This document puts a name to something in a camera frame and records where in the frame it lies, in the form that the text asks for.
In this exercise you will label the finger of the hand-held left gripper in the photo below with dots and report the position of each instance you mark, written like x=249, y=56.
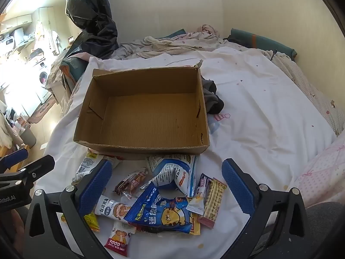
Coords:
x=16, y=156
x=40, y=166

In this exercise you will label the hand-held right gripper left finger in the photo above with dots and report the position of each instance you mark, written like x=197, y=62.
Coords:
x=98, y=183

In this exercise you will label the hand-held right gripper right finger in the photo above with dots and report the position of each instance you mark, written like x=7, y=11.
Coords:
x=237, y=186

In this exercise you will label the white and yellow snack packet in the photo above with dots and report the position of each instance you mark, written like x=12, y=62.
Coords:
x=86, y=164

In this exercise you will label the white rice cake packet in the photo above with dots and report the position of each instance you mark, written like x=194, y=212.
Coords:
x=113, y=206
x=120, y=238

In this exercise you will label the beige wafer bar packet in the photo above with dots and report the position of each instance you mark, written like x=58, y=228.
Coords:
x=214, y=202

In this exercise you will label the dark brown snack packet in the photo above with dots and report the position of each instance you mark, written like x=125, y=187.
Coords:
x=132, y=182

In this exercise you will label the small white purple snack packet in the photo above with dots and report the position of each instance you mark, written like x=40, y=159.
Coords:
x=200, y=194

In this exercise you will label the white and blue snack bag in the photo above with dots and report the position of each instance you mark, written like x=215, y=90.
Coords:
x=172, y=172

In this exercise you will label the blue cartoon bear snack bag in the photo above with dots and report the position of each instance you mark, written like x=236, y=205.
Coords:
x=161, y=213

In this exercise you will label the brown cardboard box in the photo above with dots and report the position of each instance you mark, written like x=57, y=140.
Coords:
x=145, y=118

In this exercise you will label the grey trash bin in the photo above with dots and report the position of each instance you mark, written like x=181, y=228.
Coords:
x=28, y=137

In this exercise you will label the brown floor mat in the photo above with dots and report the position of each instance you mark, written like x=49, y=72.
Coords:
x=40, y=110

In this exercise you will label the pink dotted quilt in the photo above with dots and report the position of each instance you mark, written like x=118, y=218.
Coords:
x=323, y=172

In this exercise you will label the white washing machine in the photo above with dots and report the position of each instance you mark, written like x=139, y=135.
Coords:
x=43, y=72

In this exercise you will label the dark grey cloth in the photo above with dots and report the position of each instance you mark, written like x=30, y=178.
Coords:
x=213, y=99

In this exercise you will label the teal orange mat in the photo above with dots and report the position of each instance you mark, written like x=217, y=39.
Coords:
x=70, y=70

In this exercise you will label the green pillow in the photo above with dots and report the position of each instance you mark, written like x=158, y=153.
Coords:
x=258, y=40

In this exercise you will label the crumpled floral blanket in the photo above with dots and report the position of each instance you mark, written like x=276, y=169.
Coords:
x=167, y=45

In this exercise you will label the black plastic bag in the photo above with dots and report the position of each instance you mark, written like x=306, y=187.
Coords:
x=91, y=19

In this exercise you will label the pink crumpled cloth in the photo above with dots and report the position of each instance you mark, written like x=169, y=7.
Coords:
x=207, y=29

